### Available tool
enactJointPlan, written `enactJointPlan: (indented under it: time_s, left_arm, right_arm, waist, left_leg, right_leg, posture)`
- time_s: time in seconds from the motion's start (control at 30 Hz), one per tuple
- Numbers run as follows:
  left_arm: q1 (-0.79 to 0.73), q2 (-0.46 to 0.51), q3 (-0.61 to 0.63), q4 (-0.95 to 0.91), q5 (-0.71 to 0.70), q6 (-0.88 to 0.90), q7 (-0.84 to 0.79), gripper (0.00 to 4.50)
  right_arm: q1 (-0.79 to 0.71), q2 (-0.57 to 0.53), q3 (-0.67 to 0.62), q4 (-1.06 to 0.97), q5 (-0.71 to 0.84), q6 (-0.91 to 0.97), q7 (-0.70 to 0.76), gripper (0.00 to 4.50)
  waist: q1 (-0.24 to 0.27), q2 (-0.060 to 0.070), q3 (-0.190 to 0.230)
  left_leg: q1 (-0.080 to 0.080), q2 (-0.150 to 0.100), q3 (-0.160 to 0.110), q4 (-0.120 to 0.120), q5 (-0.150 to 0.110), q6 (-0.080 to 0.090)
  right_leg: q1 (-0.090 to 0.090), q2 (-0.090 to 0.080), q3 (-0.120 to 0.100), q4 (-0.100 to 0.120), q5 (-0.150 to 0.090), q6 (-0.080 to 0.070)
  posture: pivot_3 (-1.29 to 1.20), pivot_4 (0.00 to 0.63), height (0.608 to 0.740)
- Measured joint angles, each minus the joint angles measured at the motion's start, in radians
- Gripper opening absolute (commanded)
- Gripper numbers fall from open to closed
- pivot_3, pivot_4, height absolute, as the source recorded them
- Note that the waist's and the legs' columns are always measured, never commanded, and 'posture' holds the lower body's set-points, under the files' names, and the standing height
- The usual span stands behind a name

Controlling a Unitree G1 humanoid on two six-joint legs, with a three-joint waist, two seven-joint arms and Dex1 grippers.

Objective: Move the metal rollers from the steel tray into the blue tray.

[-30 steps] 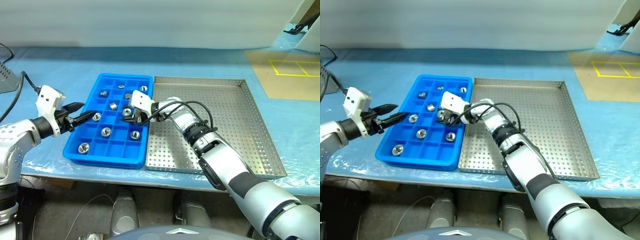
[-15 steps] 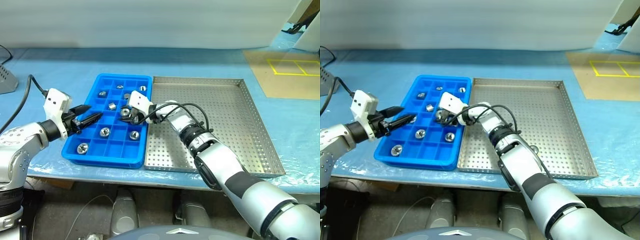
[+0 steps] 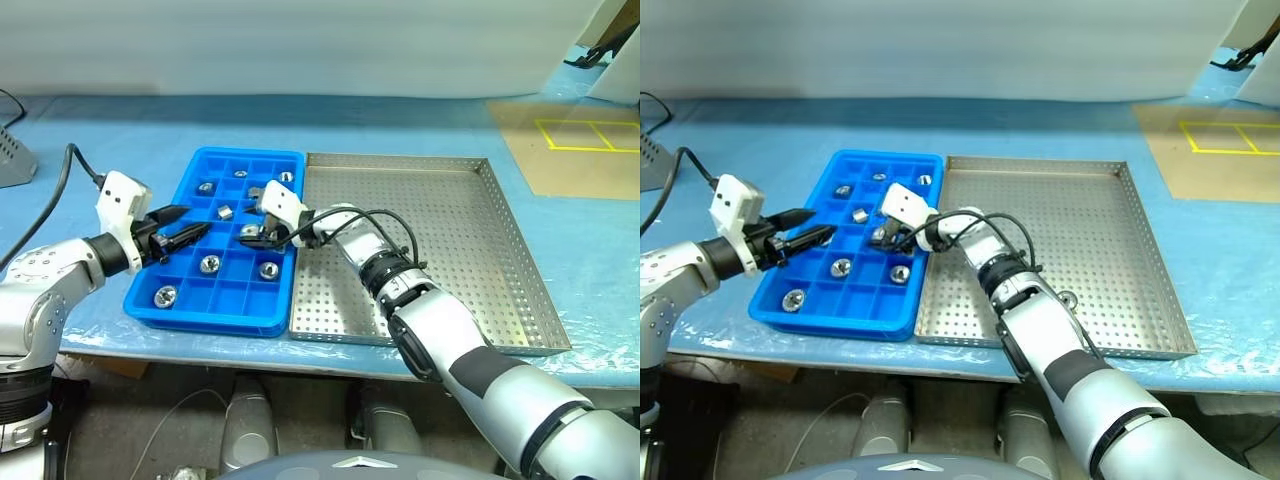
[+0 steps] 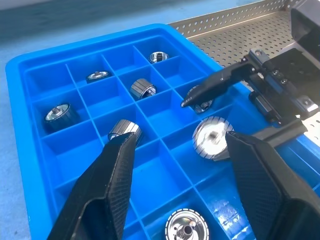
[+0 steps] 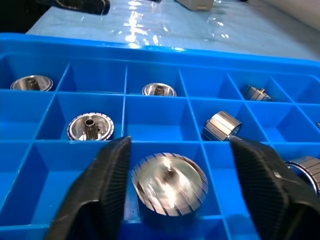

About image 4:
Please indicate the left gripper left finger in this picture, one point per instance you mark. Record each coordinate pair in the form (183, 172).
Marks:
(100, 187)

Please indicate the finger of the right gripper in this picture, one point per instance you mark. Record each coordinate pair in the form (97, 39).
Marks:
(217, 82)
(285, 132)

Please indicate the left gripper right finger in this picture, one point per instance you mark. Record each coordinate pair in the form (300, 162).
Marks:
(262, 187)

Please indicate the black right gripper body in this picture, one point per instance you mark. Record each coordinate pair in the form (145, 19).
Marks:
(282, 75)

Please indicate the perforated metal tray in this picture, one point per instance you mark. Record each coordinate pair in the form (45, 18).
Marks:
(225, 37)

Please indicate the blue compartment tray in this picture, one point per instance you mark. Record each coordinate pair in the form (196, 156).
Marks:
(75, 155)

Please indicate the metal nut in blue tray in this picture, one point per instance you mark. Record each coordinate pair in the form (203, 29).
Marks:
(158, 57)

